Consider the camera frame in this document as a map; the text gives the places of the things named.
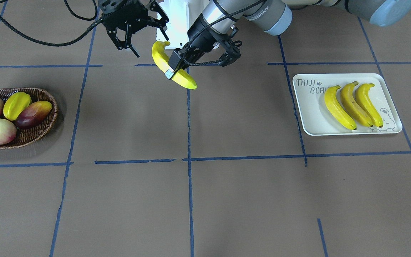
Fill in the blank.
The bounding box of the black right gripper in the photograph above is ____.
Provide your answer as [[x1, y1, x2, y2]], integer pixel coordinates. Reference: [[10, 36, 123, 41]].
[[98, 0, 169, 57]]

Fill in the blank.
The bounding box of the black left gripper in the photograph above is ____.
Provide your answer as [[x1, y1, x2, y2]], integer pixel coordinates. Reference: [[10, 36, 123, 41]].
[[165, 14, 242, 80]]

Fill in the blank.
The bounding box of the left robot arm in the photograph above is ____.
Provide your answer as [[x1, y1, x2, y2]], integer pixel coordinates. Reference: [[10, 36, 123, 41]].
[[162, 0, 411, 79]]

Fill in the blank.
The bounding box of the brown wicker basket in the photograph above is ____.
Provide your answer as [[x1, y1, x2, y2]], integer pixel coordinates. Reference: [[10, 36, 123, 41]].
[[0, 87, 59, 150]]

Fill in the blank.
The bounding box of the white bear tray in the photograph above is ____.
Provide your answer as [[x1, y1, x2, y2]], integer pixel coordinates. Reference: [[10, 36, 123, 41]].
[[293, 73, 403, 136]]

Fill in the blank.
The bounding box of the red yellow mango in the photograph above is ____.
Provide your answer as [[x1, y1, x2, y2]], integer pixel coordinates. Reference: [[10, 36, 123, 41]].
[[15, 101, 53, 130]]

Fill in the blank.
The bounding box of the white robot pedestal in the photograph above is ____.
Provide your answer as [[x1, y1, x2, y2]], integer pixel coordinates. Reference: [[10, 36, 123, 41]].
[[156, 0, 209, 50]]

